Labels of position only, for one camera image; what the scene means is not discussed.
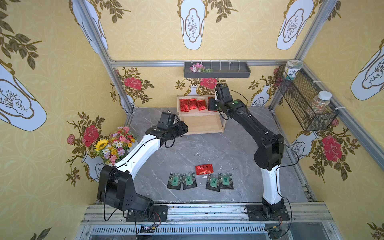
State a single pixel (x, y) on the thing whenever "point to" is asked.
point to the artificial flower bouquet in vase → (109, 150)
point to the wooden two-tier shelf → (201, 122)
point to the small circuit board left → (148, 228)
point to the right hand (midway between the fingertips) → (217, 100)
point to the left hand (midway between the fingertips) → (178, 128)
